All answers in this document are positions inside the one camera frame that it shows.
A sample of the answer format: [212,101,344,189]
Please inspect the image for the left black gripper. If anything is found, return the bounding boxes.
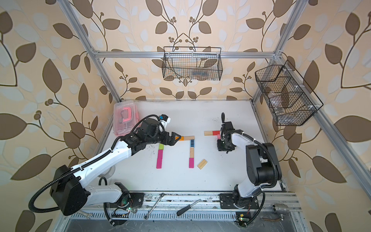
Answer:
[144,128,181,146]

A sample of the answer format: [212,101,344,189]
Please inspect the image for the blue striped block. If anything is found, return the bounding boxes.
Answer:
[190,139,195,148]

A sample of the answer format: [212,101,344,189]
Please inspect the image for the magenta block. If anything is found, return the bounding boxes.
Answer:
[157,149,163,160]
[189,158,194,169]
[156,159,162,169]

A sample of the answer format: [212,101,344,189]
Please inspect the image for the small natural wood block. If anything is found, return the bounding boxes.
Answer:
[197,159,207,170]

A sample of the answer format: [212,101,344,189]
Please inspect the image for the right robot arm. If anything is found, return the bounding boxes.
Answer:
[217,113,282,227]

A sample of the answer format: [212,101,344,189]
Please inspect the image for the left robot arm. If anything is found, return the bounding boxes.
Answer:
[28,115,182,226]

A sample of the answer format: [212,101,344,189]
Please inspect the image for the pink plastic storage box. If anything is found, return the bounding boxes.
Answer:
[113,101,140,136]

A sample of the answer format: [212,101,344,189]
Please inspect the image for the metal pipe fitting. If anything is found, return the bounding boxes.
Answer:
[272,203,290,215]

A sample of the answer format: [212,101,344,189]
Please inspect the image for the silver wrench bottom left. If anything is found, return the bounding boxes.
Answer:
[77,210,93,220]

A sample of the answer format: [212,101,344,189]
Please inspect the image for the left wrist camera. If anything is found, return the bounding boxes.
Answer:
[159,115,171,130]

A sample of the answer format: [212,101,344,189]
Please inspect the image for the silver wrench on rail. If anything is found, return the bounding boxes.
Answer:
[144,193,165,220]

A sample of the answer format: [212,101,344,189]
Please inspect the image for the black handled screwdriver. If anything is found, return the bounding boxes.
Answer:
[176,199,202,217]

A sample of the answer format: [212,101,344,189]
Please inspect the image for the right black wire basket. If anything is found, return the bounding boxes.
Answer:
[255,61,324,126]

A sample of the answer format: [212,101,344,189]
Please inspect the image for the black wire basket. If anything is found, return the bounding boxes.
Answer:
[161,46,223,81]
[255,61,324,126]

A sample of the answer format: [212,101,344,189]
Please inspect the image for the back black wire basket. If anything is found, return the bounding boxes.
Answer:
[161,46,223,81]

